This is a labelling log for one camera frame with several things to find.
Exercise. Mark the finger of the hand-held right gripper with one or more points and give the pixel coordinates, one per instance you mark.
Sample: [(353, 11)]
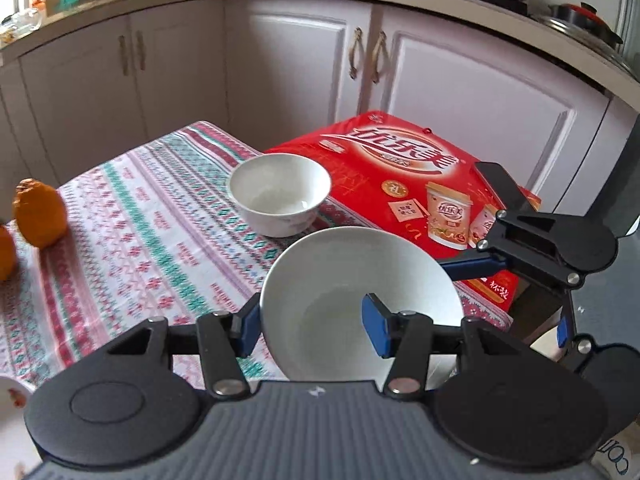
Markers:
[(562, 330), (470, 267)]

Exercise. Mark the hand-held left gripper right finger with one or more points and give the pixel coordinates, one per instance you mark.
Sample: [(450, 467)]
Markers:
[(375, 325)]

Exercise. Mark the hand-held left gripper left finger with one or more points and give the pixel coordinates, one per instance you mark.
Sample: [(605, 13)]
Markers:
[(248, 327)]

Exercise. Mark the white floral bowl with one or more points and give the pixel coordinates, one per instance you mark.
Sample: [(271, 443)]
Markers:
[(280, 185), (325, 305)]

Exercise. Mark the black smartphone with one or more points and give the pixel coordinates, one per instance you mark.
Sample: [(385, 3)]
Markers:
[(500, 182)]

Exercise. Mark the patterned tablecloth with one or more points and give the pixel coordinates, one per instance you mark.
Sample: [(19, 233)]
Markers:
[(150, 240)]

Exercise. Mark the red printed carton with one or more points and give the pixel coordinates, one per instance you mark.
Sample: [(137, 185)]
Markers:
[(375, 160)]

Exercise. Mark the red-lidded pan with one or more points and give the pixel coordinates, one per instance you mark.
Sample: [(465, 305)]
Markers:
[(580, 22)]

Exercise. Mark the bumpy orange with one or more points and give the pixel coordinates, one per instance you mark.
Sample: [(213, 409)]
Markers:
[(40, 215)]

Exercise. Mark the white floral plate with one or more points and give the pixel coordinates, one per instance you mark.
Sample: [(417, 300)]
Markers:
[(10, 410)]

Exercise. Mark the orange with leaf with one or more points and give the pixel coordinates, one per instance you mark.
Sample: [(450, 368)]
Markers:
[(6, 255)]

